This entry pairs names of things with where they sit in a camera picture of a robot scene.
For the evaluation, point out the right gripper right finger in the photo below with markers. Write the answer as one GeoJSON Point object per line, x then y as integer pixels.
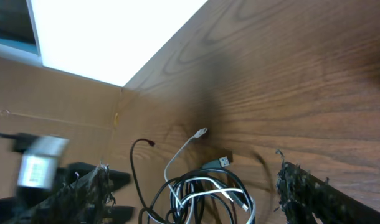
{"type": "Point", "coordinates": [306, 199]}

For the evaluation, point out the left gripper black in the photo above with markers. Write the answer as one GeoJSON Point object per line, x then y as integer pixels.
{"type": "Point", "coordinates": [27, 197]}

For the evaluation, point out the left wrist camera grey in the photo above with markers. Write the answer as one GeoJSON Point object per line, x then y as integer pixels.
{"type": "Point", "coordinates": [40, 162]}

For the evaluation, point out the cardboard box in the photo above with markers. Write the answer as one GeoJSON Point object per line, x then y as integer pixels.
{"type": "Point", "coordinates": [45, 102]}

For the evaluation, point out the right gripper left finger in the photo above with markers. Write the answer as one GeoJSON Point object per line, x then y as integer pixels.
{"type": "Point", "coordinates": [83, 201]}

